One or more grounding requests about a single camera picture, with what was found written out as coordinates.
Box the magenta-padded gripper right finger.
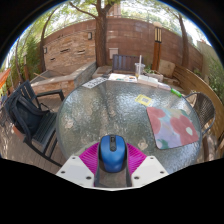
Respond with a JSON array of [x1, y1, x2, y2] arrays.
[[125, 143, 169, 188]]

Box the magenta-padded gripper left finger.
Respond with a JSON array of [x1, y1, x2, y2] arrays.
[[55, 142, 101, 188]]

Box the blue computer mouse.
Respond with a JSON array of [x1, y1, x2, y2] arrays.
[[98, 134, 128, 174]]

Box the floral print mouse pad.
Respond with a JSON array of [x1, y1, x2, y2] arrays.
[[146, 106, 201, 150]]

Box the black slatted chair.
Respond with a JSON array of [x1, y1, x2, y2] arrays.
[[3, 79, 66, 168]]

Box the yellow card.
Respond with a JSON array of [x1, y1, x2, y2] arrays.
[[134, 94, 154, 107]]

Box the black backpack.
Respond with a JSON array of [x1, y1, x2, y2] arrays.
[[8, 94, 43, 136]]

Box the white printed sheet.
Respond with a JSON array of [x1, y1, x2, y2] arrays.
[[81, 77, 108, 90]]

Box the green marker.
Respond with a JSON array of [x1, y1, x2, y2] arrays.
[[170, 87, 183, 98]]

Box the small thin book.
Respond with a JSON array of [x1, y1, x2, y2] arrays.
[[157, 81, 173, 92]]

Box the stone brick planter bed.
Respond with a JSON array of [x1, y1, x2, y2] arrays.
[[29, 60, 98, 96]]

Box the open colourful magazine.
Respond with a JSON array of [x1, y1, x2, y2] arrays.
[[108, 72, 138, 84]]

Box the concrete planter with plants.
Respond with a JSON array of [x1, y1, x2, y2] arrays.
[[144, 68, 164, 83]]

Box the clear plastic cup with straw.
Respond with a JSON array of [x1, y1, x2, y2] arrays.
[[134, 54, 146, 78]]

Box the beige stone slab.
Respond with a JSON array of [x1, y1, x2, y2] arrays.
[[158, 59, 177, 79]]

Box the wooden slat fence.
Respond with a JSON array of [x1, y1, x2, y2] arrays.
[[173, 64, 224, 141]]

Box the dark wooden slat chair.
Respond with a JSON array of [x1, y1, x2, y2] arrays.
[[111, 54, 141, 74]]

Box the thick tree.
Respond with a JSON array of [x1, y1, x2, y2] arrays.
[[68, 0, 121, 68]]

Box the thin tree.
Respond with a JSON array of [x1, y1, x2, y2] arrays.
[[169, 8, 191, 68]]

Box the grey wall utility box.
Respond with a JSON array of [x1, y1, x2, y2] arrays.
[[108, 47, 119, 60]]

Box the wooden lamp post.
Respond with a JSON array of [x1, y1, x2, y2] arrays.
[[151, 21, 163, 72]]

